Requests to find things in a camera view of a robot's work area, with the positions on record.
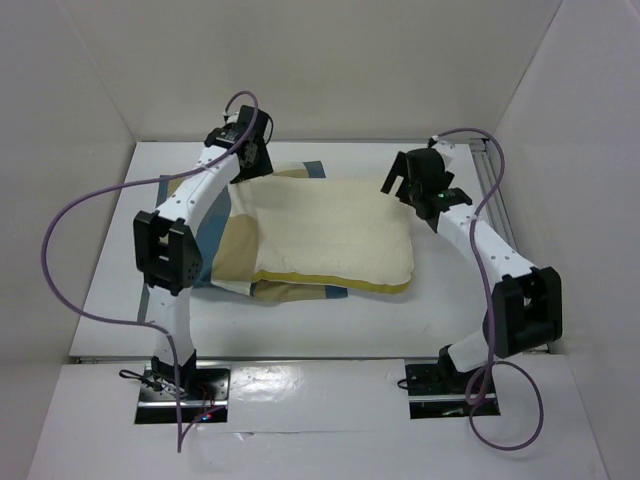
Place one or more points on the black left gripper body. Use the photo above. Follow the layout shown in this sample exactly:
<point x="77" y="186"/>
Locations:
<point x="249" y="166"/>

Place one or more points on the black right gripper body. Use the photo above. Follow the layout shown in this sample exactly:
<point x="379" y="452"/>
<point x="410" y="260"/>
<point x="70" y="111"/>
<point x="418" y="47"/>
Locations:
<point x="405" y="176"/>

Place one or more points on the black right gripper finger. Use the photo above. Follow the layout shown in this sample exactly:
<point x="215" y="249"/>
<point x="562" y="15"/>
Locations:
<point x="398" y="169"/>
<point x="410" y="197"/>

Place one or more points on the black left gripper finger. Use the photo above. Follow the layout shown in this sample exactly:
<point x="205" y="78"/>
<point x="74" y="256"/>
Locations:
<point x="242" y="176"/>
<point x="262" y="165"/>

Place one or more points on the blue beige patchwork pillowcase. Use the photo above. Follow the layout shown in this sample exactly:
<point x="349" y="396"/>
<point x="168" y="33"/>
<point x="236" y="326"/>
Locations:
<point x="227" y="243"/>

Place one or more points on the cream and yellow pillow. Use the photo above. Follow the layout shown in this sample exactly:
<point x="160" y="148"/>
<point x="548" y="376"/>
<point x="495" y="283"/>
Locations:
<point x="341" y="232"/>

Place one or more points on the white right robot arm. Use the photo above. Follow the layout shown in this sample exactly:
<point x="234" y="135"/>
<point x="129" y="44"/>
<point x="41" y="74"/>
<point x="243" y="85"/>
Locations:
<point x="526" y="301"/>

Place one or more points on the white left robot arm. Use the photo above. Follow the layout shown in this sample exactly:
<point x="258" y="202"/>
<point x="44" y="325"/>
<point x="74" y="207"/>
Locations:
<point x="166" y="250"/>

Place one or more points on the aluminium rail right side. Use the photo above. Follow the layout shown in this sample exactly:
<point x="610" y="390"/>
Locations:
<point x="486" y="161"/>

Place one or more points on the aluminium rail front edge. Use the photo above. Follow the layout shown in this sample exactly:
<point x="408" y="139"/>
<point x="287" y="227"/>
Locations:
<point x="230" y="359"/>

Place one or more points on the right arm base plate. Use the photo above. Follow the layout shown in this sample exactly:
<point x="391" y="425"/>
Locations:
<point x="432" y="396"/>

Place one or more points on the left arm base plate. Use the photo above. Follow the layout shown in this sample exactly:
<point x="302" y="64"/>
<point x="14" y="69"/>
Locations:
<point x="206" y="401"/>

